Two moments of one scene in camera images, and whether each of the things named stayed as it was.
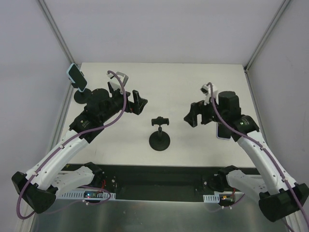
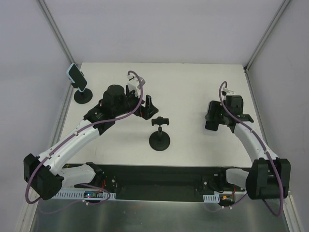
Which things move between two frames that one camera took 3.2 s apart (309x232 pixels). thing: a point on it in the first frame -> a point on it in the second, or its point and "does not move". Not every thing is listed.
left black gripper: (129, 102) -> (145, 110)
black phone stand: (82, 97) does not move
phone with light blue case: (73, 73) does not move
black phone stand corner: (159, 140) does not move
